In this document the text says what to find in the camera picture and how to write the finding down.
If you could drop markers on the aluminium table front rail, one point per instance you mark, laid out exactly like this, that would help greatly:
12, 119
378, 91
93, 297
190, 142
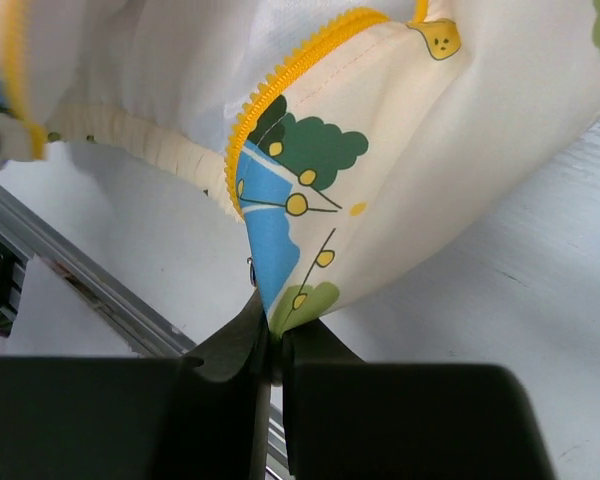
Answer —
147, 333

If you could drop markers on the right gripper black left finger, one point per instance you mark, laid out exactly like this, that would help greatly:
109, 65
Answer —
203, 415

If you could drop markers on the yellow patterned child jacket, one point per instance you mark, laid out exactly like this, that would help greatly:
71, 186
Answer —
354, 139

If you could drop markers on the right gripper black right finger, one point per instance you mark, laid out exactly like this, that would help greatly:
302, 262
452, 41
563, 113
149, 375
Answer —
345, 418

